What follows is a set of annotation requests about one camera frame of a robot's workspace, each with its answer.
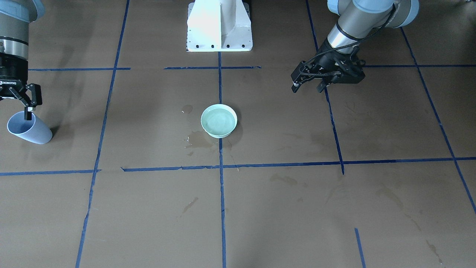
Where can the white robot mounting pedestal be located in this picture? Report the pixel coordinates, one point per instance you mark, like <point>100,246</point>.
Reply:
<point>219,25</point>

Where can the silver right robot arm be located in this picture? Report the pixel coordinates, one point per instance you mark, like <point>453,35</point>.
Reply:
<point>15,17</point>

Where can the light blue plastic cup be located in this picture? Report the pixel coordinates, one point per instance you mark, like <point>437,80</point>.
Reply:
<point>34,130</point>

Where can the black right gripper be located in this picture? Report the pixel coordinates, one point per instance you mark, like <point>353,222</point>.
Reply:
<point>12,73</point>

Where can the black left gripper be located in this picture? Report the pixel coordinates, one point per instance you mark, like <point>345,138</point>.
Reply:
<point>327,55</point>

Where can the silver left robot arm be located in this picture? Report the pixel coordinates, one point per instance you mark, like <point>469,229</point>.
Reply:
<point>360,20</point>

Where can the mint green bowl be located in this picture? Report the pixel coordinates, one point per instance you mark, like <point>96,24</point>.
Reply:
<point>219,120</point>

